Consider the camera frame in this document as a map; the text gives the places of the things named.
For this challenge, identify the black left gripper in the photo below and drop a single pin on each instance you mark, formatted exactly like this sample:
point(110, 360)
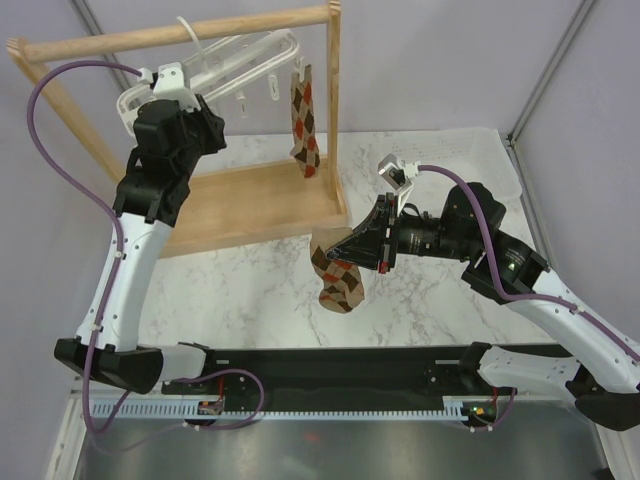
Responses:
point(214, 126)

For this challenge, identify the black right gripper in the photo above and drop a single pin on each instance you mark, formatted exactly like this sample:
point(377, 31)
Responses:
point(368, 243)

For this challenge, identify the white plastic clip hanger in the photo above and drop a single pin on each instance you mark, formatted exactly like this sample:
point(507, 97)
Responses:
point(222, 69)

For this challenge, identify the argyle sock beige orange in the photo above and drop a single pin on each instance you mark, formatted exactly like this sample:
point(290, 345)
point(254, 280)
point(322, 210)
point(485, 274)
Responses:
point(305, 150)

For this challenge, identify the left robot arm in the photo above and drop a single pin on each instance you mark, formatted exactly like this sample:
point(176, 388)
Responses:
point(170, 142)

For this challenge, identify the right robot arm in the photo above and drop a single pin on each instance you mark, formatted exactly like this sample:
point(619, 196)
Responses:
point(599, 374)

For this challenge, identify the wooden hanger stand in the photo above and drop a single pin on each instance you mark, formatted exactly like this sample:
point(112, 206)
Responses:
point(228, 208)

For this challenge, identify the white perforated plastic basket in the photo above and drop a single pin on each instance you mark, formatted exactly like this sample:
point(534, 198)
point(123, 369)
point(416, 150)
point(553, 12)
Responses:
point(475, 154)

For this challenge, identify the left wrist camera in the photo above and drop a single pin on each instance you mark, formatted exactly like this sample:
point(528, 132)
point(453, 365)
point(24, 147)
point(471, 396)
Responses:
point(171, 83)

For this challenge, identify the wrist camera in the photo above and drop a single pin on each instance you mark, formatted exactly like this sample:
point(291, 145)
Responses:
point(171, 83)
point(399, 175)

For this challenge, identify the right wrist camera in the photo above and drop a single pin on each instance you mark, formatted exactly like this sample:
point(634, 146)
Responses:
point(399, 175)

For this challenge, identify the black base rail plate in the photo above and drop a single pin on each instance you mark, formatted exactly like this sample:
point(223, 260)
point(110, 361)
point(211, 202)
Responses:
point(342, 377)

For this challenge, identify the white cable duct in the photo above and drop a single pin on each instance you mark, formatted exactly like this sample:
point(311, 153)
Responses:
point(197, 409)

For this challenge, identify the aluminium frame post right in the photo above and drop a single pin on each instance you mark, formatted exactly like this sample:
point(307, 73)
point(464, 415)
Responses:
point(559, 54)

